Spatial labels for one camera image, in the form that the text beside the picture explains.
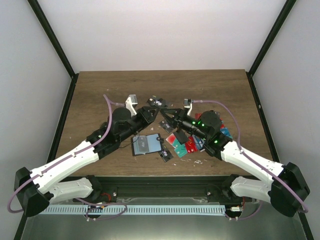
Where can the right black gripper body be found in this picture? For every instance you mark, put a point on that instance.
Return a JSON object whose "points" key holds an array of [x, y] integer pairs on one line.
{"points": [[181, 122]]}

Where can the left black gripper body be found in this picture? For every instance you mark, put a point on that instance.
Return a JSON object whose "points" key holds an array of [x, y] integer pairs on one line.
{"points": [[142, 124]]}

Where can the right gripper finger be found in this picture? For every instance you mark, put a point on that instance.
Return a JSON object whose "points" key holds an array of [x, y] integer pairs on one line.
{"points": [[171, 111], [169, 118]]}

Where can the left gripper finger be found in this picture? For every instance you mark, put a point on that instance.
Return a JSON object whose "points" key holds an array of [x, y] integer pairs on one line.
{"points": [[152, 115], [152, 110]]}

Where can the black VIP card pile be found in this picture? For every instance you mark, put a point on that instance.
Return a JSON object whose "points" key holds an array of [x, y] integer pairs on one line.
{"points": [[159, 102]]}

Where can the plain black card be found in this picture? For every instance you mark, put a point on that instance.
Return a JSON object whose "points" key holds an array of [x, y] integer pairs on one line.
{"points": [[181, 136]]}

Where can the white card red circle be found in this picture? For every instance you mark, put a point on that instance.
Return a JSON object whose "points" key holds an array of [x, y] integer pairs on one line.
{"points": [[172, 140]]}

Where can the red card with gold text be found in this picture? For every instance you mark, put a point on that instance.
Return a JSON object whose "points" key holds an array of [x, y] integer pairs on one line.
{"points": [[192, 145]]}

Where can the black leather card holder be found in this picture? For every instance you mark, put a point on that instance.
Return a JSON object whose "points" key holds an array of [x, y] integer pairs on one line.
{"points": [[146, 144]]}

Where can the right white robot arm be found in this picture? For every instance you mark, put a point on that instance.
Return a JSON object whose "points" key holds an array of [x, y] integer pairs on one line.
{"points": [[281, 185]]}

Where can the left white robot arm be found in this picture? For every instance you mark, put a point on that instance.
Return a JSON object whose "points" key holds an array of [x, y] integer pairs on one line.
{"points": [[36, 189]]}

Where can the teal card upper pile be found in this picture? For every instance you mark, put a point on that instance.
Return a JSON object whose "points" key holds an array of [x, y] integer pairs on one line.
{"points": [[181, 151]]}

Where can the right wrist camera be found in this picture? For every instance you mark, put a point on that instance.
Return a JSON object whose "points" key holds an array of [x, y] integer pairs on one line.
{"points": [[188, 105]]}

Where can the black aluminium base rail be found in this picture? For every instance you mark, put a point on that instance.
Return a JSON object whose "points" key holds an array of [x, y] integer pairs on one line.
{"points": [[111, 188]]}

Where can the light blue cable duct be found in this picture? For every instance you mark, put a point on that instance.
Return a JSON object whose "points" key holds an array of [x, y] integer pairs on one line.
{"points": [[199, 210]]}

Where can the right black frame post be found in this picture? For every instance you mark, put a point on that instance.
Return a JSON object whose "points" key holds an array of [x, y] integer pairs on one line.
{"points": [[277, 25]]}

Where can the black frame post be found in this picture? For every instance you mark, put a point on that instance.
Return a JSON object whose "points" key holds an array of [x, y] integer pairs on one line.
{"points": [[45, 24], [277, 25]]}

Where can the left black frame post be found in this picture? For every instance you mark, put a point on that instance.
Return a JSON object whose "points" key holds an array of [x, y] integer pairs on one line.
{"points": [[45, 24]]}

